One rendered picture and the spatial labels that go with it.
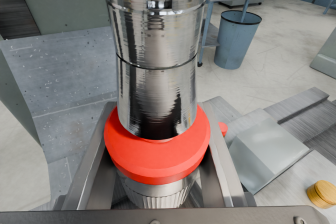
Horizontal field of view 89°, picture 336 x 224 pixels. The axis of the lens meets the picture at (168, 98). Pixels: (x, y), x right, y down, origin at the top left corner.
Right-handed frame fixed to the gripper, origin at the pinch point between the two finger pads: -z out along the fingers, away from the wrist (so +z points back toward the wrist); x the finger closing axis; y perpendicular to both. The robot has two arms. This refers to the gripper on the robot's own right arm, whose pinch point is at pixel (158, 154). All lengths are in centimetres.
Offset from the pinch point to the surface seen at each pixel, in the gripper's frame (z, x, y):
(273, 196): -1.3, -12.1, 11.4
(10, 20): -27.9, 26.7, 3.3
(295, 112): -23.5, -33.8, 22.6
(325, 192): -1.0, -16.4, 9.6
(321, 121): -20.6, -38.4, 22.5
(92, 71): -28.6, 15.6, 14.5
